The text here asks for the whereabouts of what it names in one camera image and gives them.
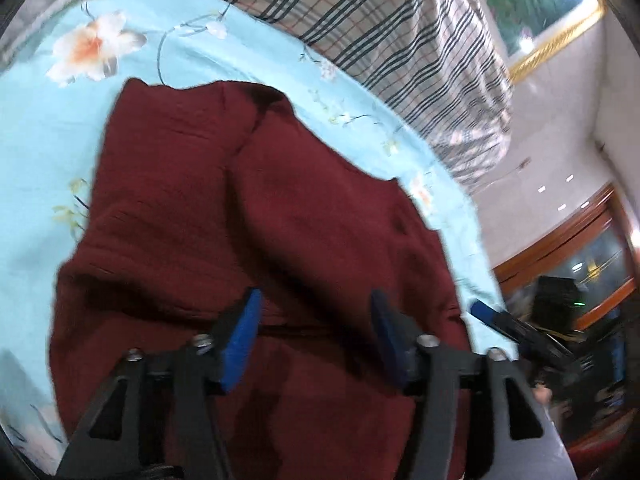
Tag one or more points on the light blue floral bedsheet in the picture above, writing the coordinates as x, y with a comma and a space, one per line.
50, 160

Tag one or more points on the plaid quilt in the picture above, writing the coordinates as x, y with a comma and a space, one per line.
375, 20

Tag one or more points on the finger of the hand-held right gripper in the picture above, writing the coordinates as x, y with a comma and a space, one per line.
487, 315

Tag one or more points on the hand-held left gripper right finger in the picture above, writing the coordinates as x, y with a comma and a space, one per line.
390, 340

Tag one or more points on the wooden framed glass cabinet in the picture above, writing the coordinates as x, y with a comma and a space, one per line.
565, 240

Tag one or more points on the dark red knit sweater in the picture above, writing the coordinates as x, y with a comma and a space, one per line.
300, 185

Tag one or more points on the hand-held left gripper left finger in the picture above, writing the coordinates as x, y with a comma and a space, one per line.
242, 340

